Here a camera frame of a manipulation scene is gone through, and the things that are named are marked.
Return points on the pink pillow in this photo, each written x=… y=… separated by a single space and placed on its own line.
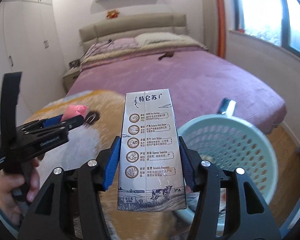
x=112 y=45

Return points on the green plastic waste basket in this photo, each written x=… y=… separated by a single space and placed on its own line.
x=230 y=142

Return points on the bed with pink cover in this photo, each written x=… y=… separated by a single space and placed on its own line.
x=197 y=80

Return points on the person's left hand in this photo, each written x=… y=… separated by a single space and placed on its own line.
x=11 y=183

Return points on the beige nightstand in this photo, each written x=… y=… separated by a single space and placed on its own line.
x=70 y=77

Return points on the orange beige curtain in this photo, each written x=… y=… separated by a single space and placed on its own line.
x=214 y=26

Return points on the orange plush toy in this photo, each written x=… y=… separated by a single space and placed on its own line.
x=111 y=14

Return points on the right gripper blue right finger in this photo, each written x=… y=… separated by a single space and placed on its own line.
x=189 y=164

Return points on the picture frame on nightstand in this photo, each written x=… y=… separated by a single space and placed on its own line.
x=74 y=64

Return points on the small white card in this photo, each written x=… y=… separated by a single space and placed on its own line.
x=227 y=107

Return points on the beige padded headboard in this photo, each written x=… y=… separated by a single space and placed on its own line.
x=132 y=26

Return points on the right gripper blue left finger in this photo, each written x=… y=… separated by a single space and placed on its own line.
x=113 y=156

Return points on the window with dark frame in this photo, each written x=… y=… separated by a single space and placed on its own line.
x=273 y=21

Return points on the pink yogurt bottle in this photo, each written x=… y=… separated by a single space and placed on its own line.
x=75 y=110

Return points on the dark object on bed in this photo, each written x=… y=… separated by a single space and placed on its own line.
x=166 y=55

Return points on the grey printed milk carton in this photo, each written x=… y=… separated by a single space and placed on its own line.
x=150 y=172

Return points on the white pillow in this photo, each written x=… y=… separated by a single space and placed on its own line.
x=150 y=38

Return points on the white wardrobe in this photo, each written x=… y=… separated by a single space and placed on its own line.
x=29 y=43

